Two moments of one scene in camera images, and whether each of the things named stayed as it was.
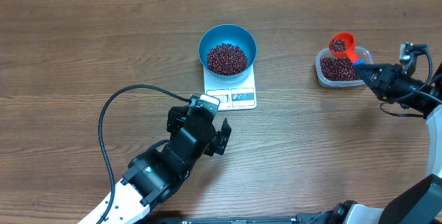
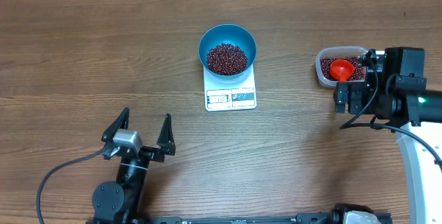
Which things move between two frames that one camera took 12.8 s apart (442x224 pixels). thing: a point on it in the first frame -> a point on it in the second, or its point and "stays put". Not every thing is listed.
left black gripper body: x=173 y=135 -> x=152 y=155
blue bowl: x=232 y=34 stays put
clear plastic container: x=333 y=70 stays put
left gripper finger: x=176 y=118 -> x=121 y=122
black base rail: x=310 y=218 stays put
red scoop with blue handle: x=350 y=43 -> x=342 y=69
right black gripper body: x=396 y=86 -> x=359 y=99
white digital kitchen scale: x=235 y=94 stays put
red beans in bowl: x=226 y=59 stays put
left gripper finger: x=220 y=140 -> x=166 y=140
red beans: x=338 y=68 stays put
